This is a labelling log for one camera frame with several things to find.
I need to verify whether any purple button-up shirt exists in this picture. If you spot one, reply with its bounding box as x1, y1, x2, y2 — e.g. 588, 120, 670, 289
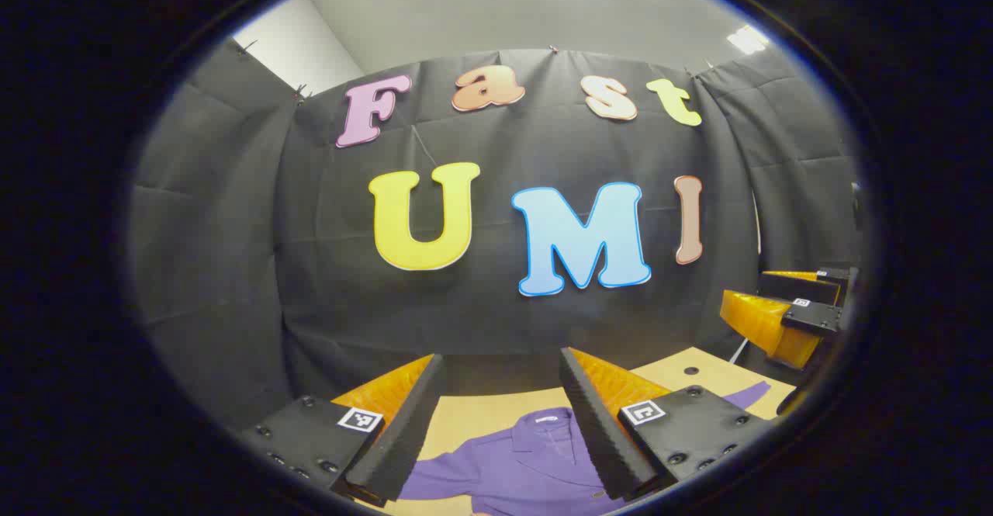
400, 380, 773, 516

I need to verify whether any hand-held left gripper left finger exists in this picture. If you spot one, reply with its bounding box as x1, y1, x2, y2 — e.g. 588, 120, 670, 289
239, 353, 445, 507

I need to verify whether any white ceiling light panel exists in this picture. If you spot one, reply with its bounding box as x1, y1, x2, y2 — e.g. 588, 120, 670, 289
727, 25, 770, 55

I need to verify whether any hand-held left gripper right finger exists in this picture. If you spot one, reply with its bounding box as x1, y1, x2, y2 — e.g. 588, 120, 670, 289
559, 347, 777, 501

